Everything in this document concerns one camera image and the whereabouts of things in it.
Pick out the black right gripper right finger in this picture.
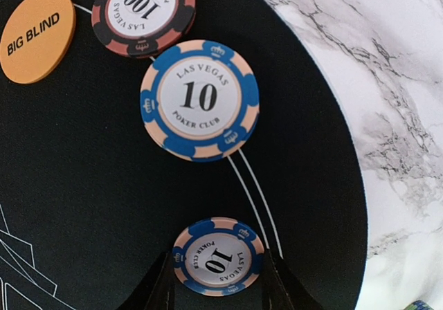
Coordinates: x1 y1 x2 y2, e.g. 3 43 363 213
260 250 323 310

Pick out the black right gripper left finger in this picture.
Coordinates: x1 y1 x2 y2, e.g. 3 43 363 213
117 251 175 310

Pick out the white red poker chip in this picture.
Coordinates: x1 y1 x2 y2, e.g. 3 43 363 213
91 0 196 58

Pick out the orange big blind button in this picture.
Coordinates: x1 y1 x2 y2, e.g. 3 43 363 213
1 0 76 84

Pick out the round black poker mat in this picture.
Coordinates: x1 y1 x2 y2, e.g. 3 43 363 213
1 0 368 309

